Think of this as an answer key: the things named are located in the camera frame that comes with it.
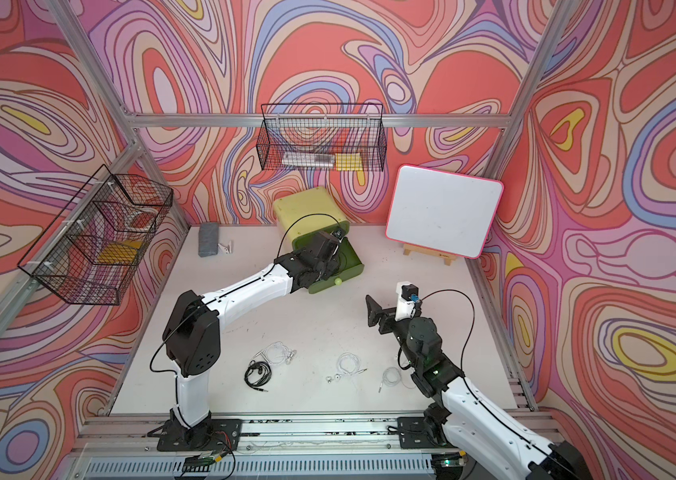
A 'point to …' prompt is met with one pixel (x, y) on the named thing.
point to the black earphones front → (261, 366)
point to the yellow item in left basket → (121, 252)
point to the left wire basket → (100, 243)
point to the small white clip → (226, 249)
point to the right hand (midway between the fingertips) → (384, 301)
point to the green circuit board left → (200, 463)
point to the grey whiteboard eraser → (208, 239)
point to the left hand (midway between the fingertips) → (327, 254)
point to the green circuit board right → (449, 460)
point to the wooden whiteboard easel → (428, 252)
